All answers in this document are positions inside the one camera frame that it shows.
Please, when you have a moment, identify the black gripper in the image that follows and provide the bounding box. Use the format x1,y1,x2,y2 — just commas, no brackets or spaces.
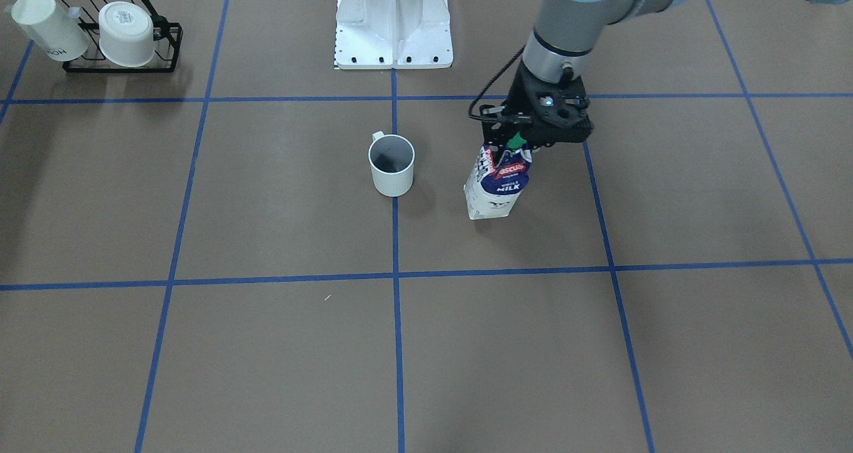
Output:
481,64,594,149

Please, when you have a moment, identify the blue white milk carton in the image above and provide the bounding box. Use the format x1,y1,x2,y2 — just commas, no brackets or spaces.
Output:
463,133,532,221

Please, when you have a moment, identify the white mug with handle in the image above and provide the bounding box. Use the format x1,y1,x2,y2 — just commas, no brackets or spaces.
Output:
368,131,415,197

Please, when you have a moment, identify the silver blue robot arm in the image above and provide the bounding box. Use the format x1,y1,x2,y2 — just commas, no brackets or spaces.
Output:
468,0,850,150

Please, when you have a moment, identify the white upside-down cup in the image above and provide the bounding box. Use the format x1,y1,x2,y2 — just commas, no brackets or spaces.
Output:
97,1,155,68

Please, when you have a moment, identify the white cup with lettering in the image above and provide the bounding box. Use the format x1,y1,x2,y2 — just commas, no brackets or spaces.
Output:
10,0,89,62

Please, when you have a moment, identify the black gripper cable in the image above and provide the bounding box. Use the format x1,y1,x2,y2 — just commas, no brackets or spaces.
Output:
468,45,527,123

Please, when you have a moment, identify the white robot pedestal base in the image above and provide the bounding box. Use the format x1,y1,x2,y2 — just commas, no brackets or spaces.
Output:
333,0,454,70

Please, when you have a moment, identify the black wire cup rack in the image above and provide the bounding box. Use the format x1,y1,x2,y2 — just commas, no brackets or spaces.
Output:
8,0,183,74

